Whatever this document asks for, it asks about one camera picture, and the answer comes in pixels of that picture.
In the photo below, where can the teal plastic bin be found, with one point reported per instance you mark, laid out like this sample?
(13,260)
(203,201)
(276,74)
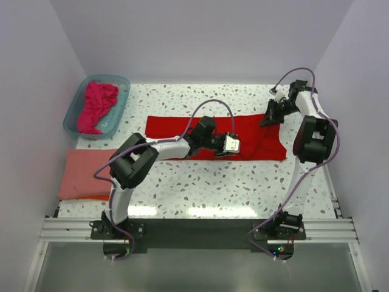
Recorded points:
(108,124)

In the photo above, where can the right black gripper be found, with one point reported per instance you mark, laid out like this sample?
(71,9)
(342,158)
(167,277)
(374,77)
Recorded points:
(276,110)

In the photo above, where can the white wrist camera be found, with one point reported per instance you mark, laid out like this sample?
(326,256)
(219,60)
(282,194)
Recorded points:
(278,95)
(231,144)

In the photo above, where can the magenta crumpled t-shirt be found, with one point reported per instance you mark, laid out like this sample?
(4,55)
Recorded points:
(99,98)

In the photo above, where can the red t-shirt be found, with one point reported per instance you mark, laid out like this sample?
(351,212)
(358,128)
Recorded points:
(257,143)

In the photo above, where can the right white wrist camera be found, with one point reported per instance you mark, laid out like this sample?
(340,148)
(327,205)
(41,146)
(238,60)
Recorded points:
(278,95)

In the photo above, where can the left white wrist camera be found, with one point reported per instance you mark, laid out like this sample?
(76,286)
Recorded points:
(231,144)

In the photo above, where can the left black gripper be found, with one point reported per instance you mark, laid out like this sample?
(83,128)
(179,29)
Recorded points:
(221,143)

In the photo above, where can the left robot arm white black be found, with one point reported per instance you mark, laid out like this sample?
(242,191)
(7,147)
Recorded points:
(130,164)

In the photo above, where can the pink folded t-shirt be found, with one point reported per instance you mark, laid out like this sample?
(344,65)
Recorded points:
(78,180)

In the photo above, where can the aluminium frame rail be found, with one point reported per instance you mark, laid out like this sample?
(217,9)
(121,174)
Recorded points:
(317,230)

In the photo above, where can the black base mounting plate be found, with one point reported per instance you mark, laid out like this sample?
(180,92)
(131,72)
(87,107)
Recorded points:
(136,236)

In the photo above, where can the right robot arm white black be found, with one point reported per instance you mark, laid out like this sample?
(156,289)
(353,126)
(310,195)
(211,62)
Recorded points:
(312,145)

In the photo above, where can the orange folded t-shirt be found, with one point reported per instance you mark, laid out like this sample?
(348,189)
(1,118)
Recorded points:
(96,197)

